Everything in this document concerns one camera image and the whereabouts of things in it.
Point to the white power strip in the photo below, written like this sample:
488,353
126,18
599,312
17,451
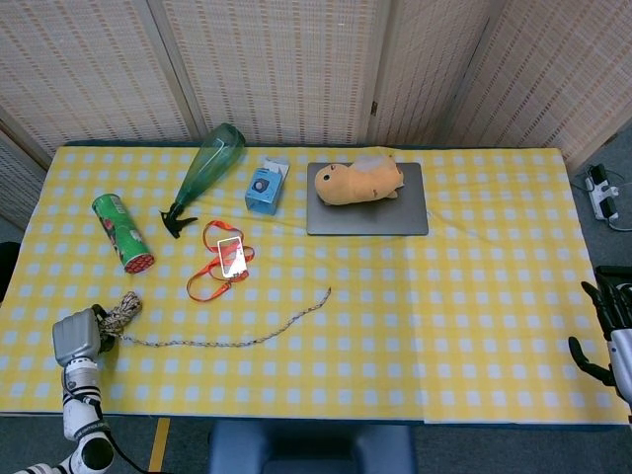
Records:
600,195

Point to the clear badge holder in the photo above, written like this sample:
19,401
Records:
232,259

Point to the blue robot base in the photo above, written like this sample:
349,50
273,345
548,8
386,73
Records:
296,449

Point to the small blue cardboard box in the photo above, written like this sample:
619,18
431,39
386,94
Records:
264,190

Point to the woven folding screen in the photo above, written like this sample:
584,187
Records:
296,59

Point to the yellow white checked tablecloth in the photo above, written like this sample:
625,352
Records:
395,321

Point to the grey closed laptop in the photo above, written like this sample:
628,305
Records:
370,219

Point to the orange plush toy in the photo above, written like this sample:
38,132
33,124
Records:
355,185

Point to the green chip can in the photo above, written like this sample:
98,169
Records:
118,227

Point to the black object beside table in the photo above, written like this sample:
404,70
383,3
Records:
7,266

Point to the right robot hand grey black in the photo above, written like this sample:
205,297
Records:
619,345

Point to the brass screen hinge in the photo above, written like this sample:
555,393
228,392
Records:
374,108

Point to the green spray bottle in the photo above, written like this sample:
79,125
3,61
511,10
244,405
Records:
212,163

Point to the left robot hand grey black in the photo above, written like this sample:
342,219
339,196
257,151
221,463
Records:
76,336

